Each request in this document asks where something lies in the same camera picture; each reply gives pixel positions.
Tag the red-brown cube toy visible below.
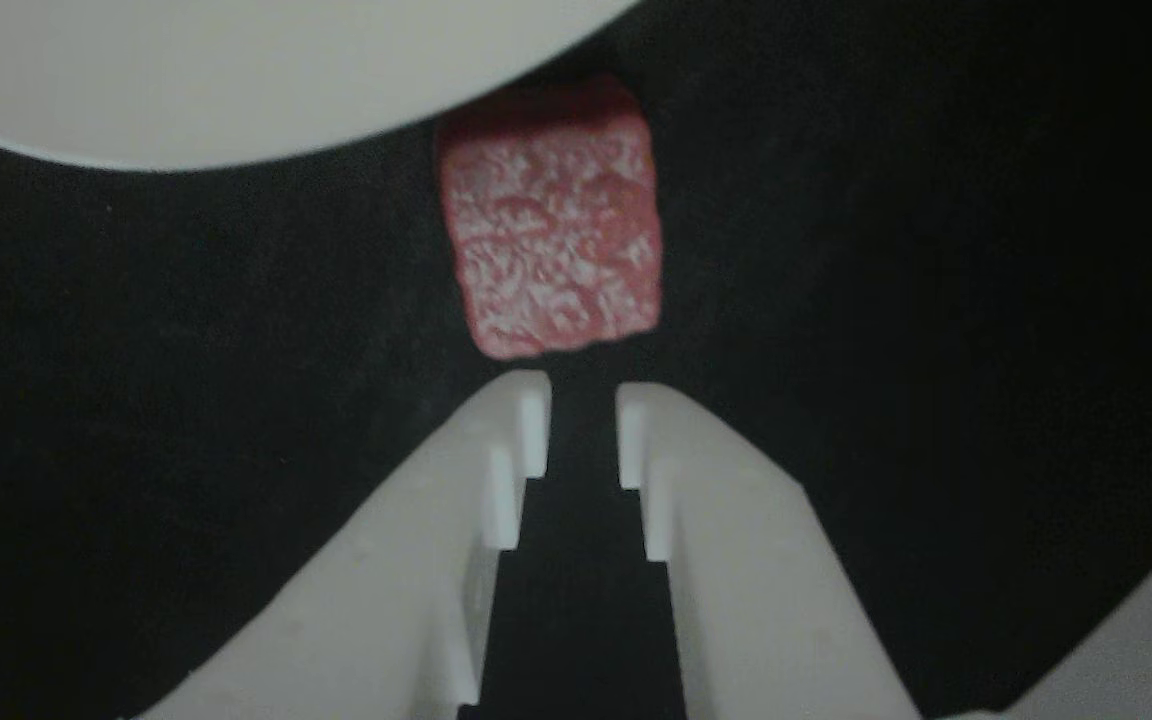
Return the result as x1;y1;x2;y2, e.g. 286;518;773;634
438;78;663;361

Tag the black desk mat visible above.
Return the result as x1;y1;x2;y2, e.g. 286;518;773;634
0;0;1152;720

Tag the white paper bowl navy band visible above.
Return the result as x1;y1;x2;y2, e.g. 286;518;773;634
0;0;642;173

